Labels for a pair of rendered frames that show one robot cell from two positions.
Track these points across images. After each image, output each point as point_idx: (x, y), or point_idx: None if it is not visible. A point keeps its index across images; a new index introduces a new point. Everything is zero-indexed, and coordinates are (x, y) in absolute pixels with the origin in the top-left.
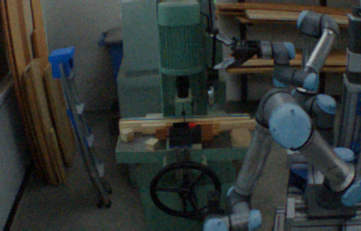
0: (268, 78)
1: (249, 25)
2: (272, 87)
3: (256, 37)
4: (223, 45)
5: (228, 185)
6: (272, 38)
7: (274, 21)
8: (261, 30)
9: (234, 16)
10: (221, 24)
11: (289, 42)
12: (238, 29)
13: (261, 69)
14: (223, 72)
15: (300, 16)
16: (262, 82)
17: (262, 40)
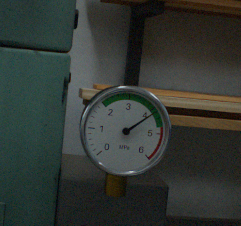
0: (180, 168)
1: (154, 10)
2: (187, 190)
3: (162, 68)
4: (86, 80)
5: (31, 63)
6: (199, 76)
7: (215, 0)
8: (176, 55)
9: None
10: (89, 30)
11: (239, 88)
12: (125, 48)
13: (169, 115)
14: (77, 144)
15: None
16: (164, 175)
17: (175, 79)
